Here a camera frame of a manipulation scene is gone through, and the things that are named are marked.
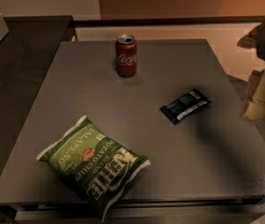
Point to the red coke can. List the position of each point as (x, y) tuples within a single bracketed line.
[(126, 53)]

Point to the green jalapeno chip bag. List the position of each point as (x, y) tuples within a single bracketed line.
[(97, 167)]

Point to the black snack bar wrapper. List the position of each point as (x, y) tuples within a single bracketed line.
[(185, 105)]

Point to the dark side counter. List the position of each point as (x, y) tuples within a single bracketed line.
[(26, 53)]

